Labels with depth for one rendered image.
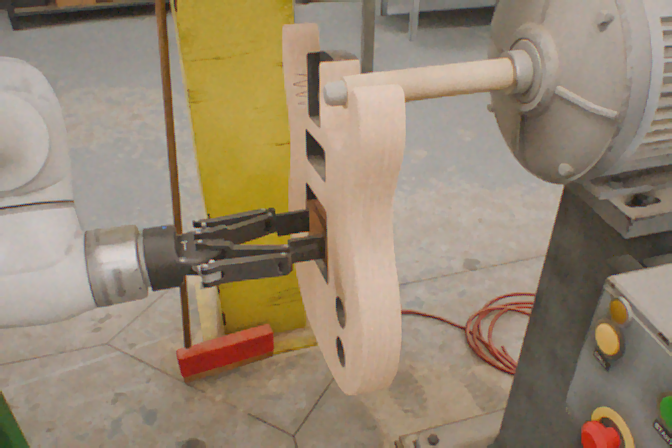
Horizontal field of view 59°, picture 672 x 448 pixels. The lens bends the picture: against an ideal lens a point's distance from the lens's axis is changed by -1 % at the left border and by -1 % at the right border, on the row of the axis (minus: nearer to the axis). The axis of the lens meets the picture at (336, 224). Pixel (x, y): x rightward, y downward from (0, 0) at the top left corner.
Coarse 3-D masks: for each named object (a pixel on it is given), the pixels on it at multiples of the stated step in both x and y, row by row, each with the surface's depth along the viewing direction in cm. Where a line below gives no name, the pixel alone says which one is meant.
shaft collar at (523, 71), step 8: (504, 56) 63; (512, 56) 62; (520, 56) 62; (528, 56) 62; (512, 64) 62; (520, 64) 61; (528, 64) 62; (520, 72) 61; (528, 72) 62; (520, 80) 62; (528, 80) 62; (512, 88) 63; (520, 88) 63; (528, 88) 63
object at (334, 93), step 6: (330, 84) 58; (336, 84) 58; (342, 84) 58; (324, 90) 59; (330, 90) 58; (336, 90) 58; (342, 90) 58; (324, 96) 59; (330, 96) 58; (336, 96) 58; (342, 96) 58; (330, 102) 59; (336, 102) 59; (342, 102) 59
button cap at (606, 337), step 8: (600, 328) 57; (608, 328) 56; (600, 336) 58; (608, 336) 56; (616, 336) 55; (600, 344) 58; (608, 344) 57; (616, 344) 55; (608, 352) 57; (616, 352) 56
